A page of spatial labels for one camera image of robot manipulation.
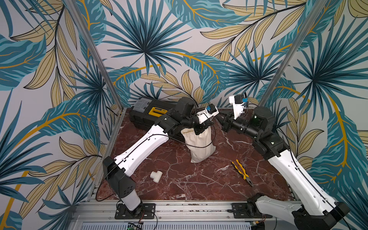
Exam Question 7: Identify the cream cloth drawstring soil bag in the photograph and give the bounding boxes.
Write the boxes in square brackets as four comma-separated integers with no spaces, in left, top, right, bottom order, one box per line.
[181,127,216,163]

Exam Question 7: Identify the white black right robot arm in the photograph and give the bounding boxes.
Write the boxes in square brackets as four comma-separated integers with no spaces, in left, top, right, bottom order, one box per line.
[216,106,350,230]

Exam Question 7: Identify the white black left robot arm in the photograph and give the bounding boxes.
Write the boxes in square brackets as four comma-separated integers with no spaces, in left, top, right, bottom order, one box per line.
[103,97,219,214]

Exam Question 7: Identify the yellow black pliers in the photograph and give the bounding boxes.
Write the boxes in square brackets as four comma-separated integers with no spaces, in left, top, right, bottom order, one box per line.
[232,160,254,187]

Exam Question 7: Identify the white PVC tee fitting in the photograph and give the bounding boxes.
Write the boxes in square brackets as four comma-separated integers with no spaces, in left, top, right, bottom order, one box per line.
[150,171,163,183]

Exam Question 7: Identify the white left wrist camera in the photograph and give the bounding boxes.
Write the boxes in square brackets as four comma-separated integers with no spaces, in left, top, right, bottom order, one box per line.
[196,103,219,124]

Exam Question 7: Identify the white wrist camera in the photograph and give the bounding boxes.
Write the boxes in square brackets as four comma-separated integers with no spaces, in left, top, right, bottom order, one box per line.
[229,93,248,120]
[196,103,219,124]

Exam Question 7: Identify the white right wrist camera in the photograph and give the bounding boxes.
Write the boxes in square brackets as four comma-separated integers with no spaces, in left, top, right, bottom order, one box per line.
[229,93,248,120]

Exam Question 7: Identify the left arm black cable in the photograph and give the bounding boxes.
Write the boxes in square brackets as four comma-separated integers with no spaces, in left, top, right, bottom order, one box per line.
[95,120,217,202]

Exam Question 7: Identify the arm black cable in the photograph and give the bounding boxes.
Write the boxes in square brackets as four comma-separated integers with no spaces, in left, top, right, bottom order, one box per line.
[275,126,353,230]
[95,120,217,202]

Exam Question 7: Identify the black toolbox yellow handle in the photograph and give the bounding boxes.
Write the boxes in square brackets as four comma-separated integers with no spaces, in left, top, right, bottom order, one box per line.
[129,97,184,141]

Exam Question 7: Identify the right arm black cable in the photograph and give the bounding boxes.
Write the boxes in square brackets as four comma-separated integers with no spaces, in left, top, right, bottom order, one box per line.
[275,126,353,230]

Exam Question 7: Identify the left aluminium corner post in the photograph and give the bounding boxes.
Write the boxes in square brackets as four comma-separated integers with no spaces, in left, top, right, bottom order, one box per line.
[63,0,125,110]

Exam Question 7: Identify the aluminium corner post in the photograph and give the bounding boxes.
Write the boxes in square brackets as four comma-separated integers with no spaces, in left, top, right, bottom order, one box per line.
[63,0,125,110]
[258,0,327,106]

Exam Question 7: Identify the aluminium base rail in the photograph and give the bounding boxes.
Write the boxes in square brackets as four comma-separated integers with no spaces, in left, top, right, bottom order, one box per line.
[68,200,296,230]

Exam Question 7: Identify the right aluminium corner post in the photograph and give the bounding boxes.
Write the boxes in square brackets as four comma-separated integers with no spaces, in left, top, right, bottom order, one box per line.
[258,0,327,106]

